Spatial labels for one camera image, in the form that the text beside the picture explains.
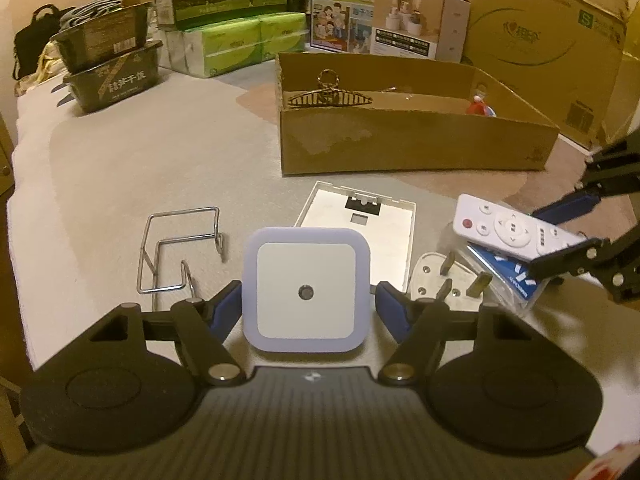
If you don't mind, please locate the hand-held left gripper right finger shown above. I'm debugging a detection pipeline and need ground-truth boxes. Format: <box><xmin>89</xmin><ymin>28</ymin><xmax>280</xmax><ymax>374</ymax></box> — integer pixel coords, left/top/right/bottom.
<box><xmin>375</xmin><ymin>280</ymin><xmax>527</xmax><ymax>386</ymax></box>

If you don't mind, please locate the shallow cardboard tray box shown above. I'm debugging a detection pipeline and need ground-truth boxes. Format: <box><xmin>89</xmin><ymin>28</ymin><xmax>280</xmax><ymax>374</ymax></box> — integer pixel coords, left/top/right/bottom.
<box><xmin>276</xmin><ymin>51</ymin><xmax>561</xmax><ymax>177</ymax></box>

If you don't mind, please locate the striped grey cloth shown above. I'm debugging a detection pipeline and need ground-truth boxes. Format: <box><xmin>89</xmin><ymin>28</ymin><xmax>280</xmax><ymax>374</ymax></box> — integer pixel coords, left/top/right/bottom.
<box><xmin>60</xmin><ymin>0</ymin><xmax>125</xmax><ymax>30</ymax></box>

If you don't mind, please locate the red white packet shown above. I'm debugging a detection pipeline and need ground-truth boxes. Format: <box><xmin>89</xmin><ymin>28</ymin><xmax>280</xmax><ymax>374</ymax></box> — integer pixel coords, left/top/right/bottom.
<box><xmin>575</xmin><ymin>442</ymin><xmax>640</xmax><ymax>480</ymax></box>

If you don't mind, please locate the black bag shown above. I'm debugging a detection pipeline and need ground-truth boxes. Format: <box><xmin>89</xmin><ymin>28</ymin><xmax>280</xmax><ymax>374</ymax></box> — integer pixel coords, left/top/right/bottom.
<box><xmin>12</xmin><ymin>4</ymin><xmax>76</xmax><ymax>81</ymax></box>

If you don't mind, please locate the blue dental floss box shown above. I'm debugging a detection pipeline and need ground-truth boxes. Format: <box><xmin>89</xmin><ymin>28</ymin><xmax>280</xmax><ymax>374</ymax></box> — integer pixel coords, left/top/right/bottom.
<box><xmin>465</xmin><ymin>245</ymin><xmax>548</xmax><ymax>312</ymax></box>

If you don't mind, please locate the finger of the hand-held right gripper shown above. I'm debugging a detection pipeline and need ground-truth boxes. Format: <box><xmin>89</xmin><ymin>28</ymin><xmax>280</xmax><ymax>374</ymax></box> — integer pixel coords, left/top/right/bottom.
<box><xmin>530</xmin><ymin>130</ymin><xmax>640</xmax><ymax>223</ymax></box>
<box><xmin>527</xmin><ymin>236</ymin><xmax>640</xmax><ymax>303</ymax></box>

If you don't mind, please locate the small red santa figurine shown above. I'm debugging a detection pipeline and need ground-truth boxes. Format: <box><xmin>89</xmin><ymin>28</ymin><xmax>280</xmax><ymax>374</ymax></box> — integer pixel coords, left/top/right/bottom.
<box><xmin>466</xmin><ymin>82</ymin><xmax>497</xmax><ymax>117</ymax></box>

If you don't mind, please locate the large brown cardboard box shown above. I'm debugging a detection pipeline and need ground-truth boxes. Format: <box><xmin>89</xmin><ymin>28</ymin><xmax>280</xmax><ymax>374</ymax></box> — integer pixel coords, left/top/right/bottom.
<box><xmin>431</xmin><ymin>0</ymin><xmax>640</xmax><ymax>151</ymax></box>

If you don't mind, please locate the white plastic back plate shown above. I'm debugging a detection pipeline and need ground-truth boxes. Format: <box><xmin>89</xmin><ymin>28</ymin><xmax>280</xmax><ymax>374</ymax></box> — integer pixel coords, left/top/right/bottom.
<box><xmin>294</xmin><ymin>181</ymin><xmax>417</xmax><ymax>296</ymax></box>

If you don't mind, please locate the small bronze metal hanger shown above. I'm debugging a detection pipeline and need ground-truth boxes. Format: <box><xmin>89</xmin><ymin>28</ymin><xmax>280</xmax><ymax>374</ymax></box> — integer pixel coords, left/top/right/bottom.
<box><xmin>286</xmin><ymin>69</ymin><xmax>375</xmax><ymax>109</ymax></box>

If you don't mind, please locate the bent metal wire rack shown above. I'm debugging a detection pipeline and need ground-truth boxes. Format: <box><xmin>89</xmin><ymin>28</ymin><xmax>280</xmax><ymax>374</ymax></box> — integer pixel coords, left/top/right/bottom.
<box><xmin>136</xmin><ymin>205</ymin><xmax>226</xmax><ymax>311</ymax></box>

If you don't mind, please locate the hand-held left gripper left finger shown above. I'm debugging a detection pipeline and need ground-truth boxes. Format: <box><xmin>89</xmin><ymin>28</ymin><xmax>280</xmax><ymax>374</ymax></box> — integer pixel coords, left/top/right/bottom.
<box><xmin>92</xmin><ymin>280</ymin><xmax>246</xmax><ymax>386</ymax></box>

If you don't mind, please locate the green tissue multipack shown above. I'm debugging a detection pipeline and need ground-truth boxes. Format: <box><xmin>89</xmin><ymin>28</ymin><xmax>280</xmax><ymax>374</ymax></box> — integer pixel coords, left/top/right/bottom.
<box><xmin>162</xmin><ymin>11</ymin><xmax>307</xmax><ymax>79</ymax></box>

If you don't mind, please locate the white square night light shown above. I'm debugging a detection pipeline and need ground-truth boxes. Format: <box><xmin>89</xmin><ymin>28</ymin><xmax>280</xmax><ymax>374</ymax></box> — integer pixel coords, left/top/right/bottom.
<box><xmin>241</xmin><ymin>226</ymin><xmax>372</xmax><ymax>353</ymax></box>

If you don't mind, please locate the white remote control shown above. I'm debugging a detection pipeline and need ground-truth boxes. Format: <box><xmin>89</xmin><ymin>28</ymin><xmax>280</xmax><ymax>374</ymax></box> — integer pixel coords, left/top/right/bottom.
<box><xmin>452</xmin><ymin>193</ymin><xmax>583</xmax><ymax>262</ymax></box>

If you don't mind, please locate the white three-pin plug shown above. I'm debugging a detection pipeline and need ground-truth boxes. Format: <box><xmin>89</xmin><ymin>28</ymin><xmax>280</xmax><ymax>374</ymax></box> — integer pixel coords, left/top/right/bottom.
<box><xmin>407</xmin><ymin>251</ymin><xmax>493</xmax><ymax>311</ymax></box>

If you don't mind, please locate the blue milk carton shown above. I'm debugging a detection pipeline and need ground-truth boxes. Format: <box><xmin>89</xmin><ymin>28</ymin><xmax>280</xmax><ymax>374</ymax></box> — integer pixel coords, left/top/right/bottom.
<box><xmin>309</xmin><ymin>0</ymin><xmax>418</xmax><ymax>56</ymax></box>

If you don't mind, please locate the beige humidifier box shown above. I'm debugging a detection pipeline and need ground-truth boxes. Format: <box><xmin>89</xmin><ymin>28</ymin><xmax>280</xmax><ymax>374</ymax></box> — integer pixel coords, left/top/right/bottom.
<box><xmin>370</xmin><ymin>0</ymin><xmax>472</xmax><ymax>63</ymax></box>

